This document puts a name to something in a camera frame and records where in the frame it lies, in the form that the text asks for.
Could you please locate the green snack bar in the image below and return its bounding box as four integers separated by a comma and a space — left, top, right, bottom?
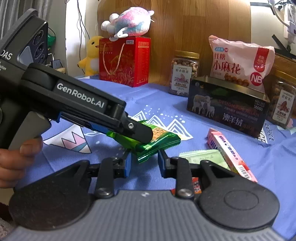
106, 120, 181, 163

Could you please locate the person's left hand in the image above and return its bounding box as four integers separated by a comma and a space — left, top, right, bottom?
0, 136, 43, 189

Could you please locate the red orange snack packet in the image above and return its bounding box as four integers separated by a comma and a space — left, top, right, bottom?
171, 177, 202, 194

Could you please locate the pale green snack packet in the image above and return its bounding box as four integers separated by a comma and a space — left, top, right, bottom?
179, 149, 230, 170

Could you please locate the pink candy box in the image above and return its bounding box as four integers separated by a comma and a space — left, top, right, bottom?
207, 128, 257, 183

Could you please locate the yellow duck plush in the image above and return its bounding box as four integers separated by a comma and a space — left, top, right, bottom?
77, 36, 103, 76

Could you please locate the left gold-lid nut jar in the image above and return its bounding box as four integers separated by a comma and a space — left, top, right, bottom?
169, 50, 200, 97

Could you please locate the grey curtain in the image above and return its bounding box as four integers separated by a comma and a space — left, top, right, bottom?
0, 0, 53, 39

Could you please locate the black metal tin box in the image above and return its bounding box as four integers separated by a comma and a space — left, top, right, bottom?
187, 76, 270, 138

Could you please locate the blue printed tablecloth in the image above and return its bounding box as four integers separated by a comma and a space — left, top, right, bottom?
14, 77, 296, 240

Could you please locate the pink white plush toy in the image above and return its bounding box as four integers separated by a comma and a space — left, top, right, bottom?
101, 7, 154, 42

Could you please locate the wooden headboard panel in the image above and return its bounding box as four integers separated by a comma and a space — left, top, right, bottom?
97, 0, 251, 86

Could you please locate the pink twisted dough snack bag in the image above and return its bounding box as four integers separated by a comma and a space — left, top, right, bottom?
209, 35, 275, 93

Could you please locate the right gold-lid snack jar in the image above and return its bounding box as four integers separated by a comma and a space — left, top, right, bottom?
267, 70, 295, 128

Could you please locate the brown cushioned chair back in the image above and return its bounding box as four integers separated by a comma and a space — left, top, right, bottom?
263, 53, 296, 95

